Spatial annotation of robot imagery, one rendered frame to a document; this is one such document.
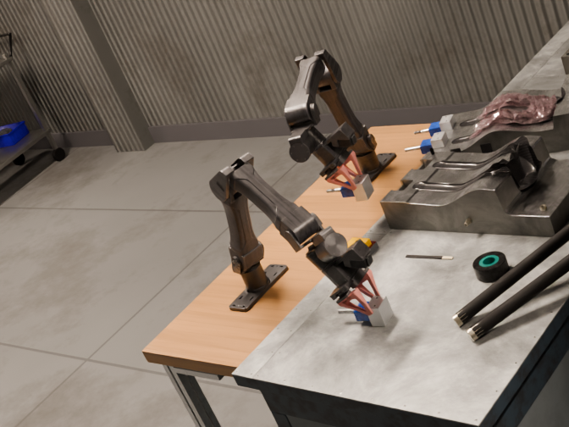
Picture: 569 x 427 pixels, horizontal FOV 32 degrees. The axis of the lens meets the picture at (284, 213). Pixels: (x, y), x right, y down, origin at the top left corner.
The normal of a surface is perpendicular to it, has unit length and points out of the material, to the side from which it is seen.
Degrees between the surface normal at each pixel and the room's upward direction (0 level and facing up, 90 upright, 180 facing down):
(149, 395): 0
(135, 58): 90
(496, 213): 90
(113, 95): 90
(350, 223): 0
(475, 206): 90
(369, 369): 0
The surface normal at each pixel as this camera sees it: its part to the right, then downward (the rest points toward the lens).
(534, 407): 0.72, 0.03
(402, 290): -0.37, -0.83
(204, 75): -0.57, 0.55
